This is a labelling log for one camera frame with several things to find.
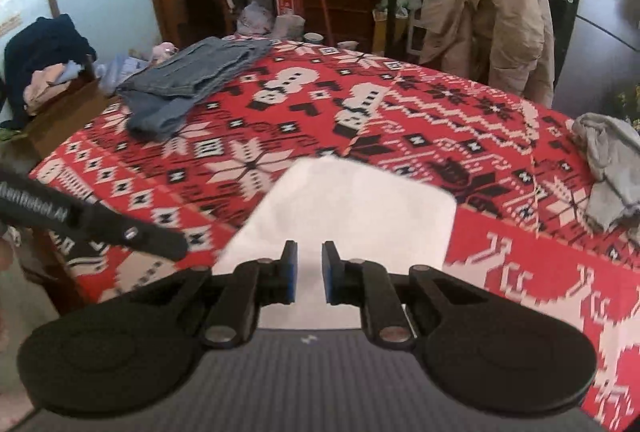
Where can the blue denim jeans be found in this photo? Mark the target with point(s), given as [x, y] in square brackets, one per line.
[185, 77]

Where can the red carton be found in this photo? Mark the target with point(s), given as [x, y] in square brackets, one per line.
[289, 1]

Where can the pale clothes heap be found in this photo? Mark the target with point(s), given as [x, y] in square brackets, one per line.
[130, 67]

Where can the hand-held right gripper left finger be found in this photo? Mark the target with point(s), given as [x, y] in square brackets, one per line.
[291, 272]

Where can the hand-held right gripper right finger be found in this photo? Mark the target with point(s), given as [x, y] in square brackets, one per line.
[329, 272]

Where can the cream knit vest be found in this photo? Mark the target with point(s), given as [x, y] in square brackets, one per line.
[350, 212]

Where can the beige jacket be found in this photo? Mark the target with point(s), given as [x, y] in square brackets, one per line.
[480, 12]

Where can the red patterned blanket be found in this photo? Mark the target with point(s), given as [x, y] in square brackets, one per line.
[320, 122]

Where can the small ceramic bowl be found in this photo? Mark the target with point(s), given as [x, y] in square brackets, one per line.
[313, 37]
[348, 45]

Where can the white plastic bag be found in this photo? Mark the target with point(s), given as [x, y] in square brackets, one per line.
[289, 28]

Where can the printed plastic bag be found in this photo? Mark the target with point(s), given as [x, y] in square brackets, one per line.
[255, 19]

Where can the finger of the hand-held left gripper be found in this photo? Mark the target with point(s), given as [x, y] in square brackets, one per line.
[140, 237]

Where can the crumpled grey shirt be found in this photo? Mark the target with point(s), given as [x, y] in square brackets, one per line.
[610, 162]

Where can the silver refrigerator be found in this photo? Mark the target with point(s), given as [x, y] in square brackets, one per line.
[600, 37]

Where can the person's left hand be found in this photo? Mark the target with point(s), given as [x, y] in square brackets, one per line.
[6, 249]

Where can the wooden drawer cabinet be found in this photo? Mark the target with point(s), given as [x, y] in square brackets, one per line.
[345, 12]

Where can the navy clothes pile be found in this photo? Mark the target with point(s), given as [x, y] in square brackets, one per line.
[45, 47]

